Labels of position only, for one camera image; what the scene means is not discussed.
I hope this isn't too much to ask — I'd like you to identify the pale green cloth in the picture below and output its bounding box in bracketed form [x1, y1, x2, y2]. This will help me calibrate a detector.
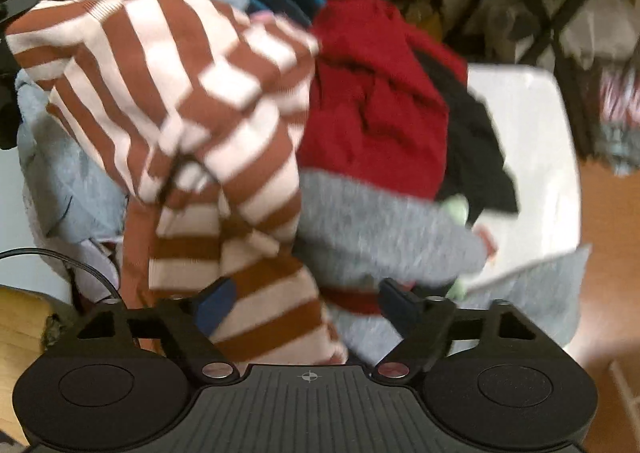
[442, 193, 471, 226]

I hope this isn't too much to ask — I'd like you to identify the black garment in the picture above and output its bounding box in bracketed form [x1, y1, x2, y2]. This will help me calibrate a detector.
[415, 50, 521, 229]

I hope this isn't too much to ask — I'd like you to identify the pale lilac garment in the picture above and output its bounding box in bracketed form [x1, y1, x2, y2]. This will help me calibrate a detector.
[75, 240, 121, 304]

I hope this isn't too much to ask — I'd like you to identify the black cable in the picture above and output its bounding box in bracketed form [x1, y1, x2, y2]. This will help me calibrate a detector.
[0, 248, 123, 306]

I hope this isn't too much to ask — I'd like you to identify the red garment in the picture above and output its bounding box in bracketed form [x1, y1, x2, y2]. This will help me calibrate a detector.
[297, 0, 451, 201]

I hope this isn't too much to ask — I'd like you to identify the grey knit garment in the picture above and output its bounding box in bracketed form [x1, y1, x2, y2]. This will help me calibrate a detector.
[297, 170, 593, 366]

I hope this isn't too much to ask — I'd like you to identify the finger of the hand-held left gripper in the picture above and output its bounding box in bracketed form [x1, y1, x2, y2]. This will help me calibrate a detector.
[0, 0, 41, 22]

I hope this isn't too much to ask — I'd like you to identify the white plastic box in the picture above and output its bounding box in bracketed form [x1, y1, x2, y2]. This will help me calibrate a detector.
[465, 63, 583, 294]

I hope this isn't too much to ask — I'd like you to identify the blue-grey garment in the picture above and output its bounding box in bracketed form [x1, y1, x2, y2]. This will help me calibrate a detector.
[15, 68, 133, 246]

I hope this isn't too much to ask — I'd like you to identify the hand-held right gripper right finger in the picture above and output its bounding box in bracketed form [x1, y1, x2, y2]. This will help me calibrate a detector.
[372, 278, 543, 381]

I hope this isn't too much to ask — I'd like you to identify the brown and pink striped sweater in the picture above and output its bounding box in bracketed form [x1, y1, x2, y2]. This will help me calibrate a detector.
[5, 0, 351, 366]

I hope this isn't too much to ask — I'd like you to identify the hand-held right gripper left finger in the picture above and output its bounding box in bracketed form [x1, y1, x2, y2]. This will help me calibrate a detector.
[75, 278, 241, 381]

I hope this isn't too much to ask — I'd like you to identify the black metal frame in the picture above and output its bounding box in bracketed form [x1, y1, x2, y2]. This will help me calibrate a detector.
[445, 0, 616, 84]

